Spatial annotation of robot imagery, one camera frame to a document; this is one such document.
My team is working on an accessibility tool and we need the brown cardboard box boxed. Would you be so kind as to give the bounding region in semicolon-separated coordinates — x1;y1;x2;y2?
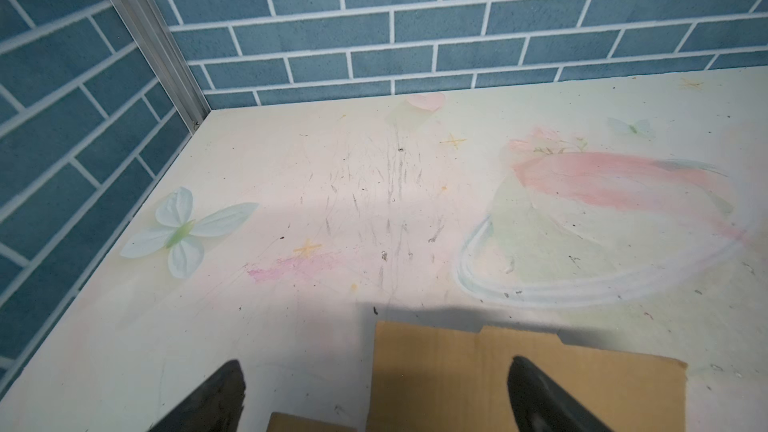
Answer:
266;320;689;432

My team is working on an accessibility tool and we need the aluminium corner post left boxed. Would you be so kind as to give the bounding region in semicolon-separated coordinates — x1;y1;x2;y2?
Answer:
110;0;211;133

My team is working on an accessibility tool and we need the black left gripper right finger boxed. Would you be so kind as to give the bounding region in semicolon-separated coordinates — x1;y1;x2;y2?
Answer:
507;356;610;432

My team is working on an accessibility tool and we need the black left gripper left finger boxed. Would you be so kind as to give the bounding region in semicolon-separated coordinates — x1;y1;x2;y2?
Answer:
149;360;246;432

